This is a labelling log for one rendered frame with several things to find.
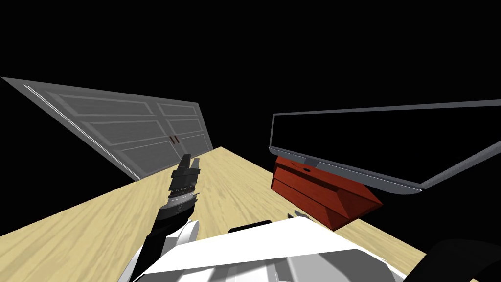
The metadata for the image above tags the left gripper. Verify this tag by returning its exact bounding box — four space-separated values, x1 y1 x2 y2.
168 154 202 193

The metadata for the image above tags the grey panelled double door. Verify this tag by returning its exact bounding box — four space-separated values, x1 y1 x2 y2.
0 76 214 182

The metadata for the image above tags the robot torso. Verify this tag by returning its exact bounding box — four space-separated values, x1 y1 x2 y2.
135 211 409 282

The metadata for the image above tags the red wooden cabinet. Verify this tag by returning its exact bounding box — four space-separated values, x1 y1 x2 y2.
270 155 384 232

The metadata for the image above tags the grey framed black television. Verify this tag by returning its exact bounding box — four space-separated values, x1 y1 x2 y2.
269 99 501 196

